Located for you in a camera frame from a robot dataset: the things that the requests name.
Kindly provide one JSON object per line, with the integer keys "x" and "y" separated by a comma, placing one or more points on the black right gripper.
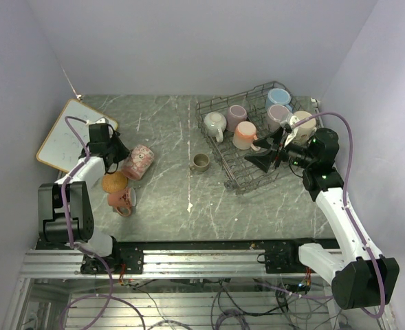
{"x": 263, "y": 161}

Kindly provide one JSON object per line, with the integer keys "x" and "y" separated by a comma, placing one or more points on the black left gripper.
{"x": 124, "y": 150}

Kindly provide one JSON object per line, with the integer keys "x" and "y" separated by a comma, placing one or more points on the peach pink mug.
{"x": 244, "y": 135}

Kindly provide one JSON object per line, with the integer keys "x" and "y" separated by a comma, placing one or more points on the pink patterned mug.
{"x": 136, "y": 165}

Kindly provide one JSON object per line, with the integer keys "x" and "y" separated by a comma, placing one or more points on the lavender mug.
{"x": 275, "y": 115}

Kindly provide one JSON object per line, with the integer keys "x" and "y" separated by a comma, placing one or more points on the green inside floral mug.
{"x": 306, "y": 130}

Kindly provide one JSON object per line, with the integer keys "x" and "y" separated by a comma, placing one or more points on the purple mug dark handle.
{"x": 235, "y": 115}

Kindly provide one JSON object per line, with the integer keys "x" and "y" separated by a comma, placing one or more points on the light blue mug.
{"x": 277, "y": 96}

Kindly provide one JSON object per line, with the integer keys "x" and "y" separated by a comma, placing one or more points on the cream white speckled mug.
{"x": 215, "y": 124}

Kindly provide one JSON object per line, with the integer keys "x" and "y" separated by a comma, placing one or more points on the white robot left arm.
{"x": 65, "y": 211}

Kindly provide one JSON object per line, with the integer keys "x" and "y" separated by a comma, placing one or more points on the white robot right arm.
{"x": 361, "y": 276}

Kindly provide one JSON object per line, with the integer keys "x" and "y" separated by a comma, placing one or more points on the cork coaster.
{"x": 114, "y": 182}

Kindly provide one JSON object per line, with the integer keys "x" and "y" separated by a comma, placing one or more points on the orange mug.
{"x": 123, "y": 201}

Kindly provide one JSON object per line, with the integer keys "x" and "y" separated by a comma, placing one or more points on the small olive grey cup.
{"x": 199, "y": 163}

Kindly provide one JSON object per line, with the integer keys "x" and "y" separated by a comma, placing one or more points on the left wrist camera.
{"x": 101, "y": 121}

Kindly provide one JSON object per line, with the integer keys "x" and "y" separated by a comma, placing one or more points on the small whiteboard wooden frame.
{"x": 61, "y": 148}

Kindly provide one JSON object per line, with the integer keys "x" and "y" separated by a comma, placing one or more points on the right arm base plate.
{"x": 281, "y": 256}

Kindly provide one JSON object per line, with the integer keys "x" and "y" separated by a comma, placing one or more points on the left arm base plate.
{"x": 125, "y": 260}

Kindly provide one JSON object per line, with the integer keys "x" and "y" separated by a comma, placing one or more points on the aluminium mounting rail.
{"x": 162, "y": 259}

